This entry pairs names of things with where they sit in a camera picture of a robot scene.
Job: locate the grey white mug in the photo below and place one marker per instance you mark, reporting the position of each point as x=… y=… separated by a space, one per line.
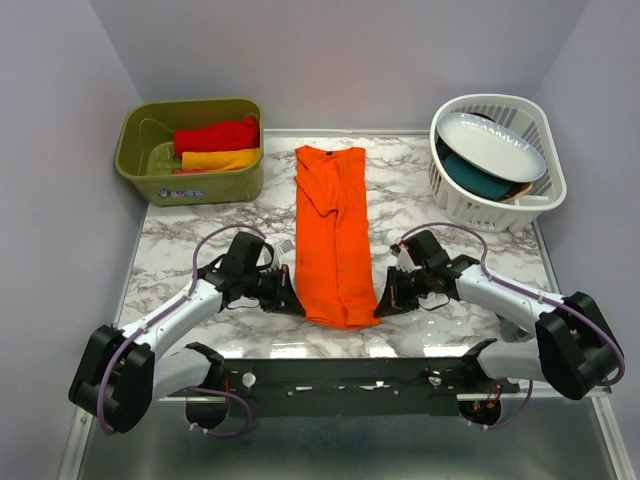
x=512 y=333

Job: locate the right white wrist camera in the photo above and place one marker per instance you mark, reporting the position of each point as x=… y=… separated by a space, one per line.
x=404 y=262

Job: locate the red rolled t shirt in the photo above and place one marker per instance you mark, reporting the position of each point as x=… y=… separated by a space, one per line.
x=229 y=135

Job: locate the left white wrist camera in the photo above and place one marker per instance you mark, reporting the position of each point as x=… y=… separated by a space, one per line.
x=277 y=254

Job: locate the teal bowl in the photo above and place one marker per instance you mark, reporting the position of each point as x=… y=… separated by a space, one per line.
x=475 y=180

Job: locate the white plastic basket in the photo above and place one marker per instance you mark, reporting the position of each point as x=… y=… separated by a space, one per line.
x=524 y=118

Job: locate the yellow rolled t shirt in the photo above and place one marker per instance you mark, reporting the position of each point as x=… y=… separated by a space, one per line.
x=218 y=161

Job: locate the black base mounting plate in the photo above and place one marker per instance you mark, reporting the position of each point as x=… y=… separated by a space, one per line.
x=437 y=386

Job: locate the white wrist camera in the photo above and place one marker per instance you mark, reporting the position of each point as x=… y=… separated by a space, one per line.
x=277 y=254
x=404 y=262

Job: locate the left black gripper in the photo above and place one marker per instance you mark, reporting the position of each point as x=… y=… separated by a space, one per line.
x=284 y=293

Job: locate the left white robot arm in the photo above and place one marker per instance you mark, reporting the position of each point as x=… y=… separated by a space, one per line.
x=123 y=370

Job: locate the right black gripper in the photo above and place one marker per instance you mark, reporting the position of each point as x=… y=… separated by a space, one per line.
x=393 y=300

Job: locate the brown wooden dish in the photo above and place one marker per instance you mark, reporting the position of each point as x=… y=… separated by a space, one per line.
x=517 y=191

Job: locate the white oval plate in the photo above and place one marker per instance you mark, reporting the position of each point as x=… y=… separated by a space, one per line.
x=491 y=148

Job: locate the olive green plastic bin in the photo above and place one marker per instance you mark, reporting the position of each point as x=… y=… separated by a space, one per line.
x=145 y=154

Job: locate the orange t shirt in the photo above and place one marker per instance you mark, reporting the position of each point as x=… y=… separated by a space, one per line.
x=333 y=272

